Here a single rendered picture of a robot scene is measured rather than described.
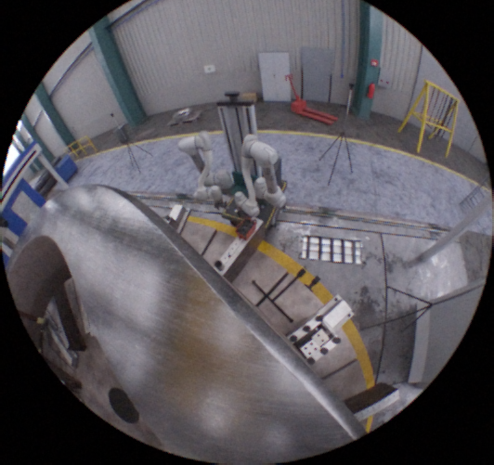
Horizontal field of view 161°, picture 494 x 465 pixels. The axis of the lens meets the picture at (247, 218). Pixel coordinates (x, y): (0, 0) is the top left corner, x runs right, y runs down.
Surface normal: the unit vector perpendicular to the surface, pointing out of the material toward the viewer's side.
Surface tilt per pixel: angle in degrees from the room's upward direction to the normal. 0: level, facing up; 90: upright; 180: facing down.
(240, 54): 90
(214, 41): 90
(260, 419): 0
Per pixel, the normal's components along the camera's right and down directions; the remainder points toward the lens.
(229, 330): -0.13, -0.55
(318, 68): -0.22, 0.83
